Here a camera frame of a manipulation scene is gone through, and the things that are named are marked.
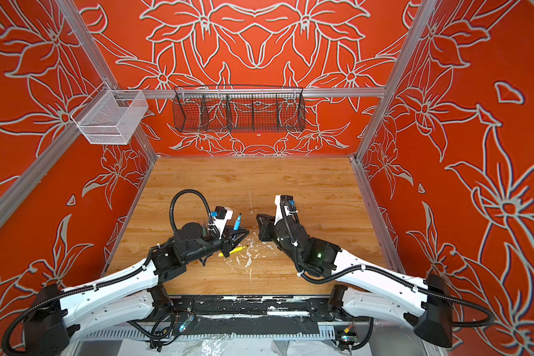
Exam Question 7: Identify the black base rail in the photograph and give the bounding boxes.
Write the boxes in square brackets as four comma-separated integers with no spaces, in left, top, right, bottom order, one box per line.
[79,293,375,344]

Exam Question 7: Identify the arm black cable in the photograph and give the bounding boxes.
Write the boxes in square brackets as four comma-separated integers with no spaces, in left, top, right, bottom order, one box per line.
[279,199,495,329]
[1,188,217,356]

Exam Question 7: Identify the aluminium frame rails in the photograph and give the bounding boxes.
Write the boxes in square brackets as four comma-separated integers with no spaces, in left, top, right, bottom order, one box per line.
[0,0,441,277]

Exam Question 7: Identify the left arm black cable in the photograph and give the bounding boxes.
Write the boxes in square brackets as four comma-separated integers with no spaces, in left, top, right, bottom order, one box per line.
[1,188,217,356]

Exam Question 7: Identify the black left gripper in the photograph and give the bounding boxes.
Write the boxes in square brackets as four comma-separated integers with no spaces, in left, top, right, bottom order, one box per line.
[185,224,249,263]

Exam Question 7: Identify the black wire basket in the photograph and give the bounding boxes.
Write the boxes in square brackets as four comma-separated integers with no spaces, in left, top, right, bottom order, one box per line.
[172,85,306,134]

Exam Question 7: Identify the white wire basket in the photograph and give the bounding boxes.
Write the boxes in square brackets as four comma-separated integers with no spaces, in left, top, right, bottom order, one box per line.
[70,82,148,145]

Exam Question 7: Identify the blue marker pen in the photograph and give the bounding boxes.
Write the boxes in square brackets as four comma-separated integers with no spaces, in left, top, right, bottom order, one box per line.
[234,213,242,231]

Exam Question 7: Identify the yellow marker pen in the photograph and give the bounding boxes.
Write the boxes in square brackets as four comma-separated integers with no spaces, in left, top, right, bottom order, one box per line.
[218,246,248,258]

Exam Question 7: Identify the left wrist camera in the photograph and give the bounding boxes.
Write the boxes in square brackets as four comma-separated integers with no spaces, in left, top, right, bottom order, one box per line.
[209,206,233,240]

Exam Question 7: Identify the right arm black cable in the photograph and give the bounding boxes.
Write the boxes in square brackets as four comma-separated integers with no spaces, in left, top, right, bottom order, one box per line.
[279,199,495,329]

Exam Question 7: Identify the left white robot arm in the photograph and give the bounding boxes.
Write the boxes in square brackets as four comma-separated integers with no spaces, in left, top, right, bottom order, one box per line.
[21,222,249,355]

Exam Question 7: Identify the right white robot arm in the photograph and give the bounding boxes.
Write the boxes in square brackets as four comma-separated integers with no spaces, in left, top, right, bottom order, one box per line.
[257,214,453,349]

